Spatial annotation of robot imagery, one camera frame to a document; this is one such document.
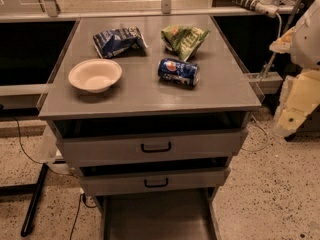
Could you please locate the white paper bowl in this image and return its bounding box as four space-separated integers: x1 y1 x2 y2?
68 59 122 93

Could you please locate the grey drawer cabinet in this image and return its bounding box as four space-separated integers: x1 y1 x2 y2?
37 14 263 240

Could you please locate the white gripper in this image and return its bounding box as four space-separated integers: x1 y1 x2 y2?
269 27 320 137

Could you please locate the black drawer handle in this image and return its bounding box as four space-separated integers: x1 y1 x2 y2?
144 178 169 188
140 142 172 153

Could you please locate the grey middle drawer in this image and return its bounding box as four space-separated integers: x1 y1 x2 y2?
80 158 230 196

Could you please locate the blue pepsi can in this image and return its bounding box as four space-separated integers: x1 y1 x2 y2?
158 58 199 87

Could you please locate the grey top drawer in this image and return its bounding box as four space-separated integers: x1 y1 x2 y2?
55 111 248 167

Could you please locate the open grey bottom drawer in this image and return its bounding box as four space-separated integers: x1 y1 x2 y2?
99 189 222 240

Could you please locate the blue chip bag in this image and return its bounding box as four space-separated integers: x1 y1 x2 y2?
93 27 148 59

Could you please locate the black top drawer handle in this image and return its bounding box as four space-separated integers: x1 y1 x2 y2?
140 142 172 153

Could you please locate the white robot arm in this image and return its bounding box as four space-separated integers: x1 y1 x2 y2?
269 0 320 137

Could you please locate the green chip bag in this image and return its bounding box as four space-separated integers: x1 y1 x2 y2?
161 24 210 61

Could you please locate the black table leg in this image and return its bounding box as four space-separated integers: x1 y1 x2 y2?
0 164 49 237

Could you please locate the white power strip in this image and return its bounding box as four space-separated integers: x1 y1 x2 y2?
231 0 278 18

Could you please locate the black middle drawer handle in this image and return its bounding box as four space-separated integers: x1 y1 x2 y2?
144 178 169 188

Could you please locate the black floor cable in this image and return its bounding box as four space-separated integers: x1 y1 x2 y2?
11 116 98 240

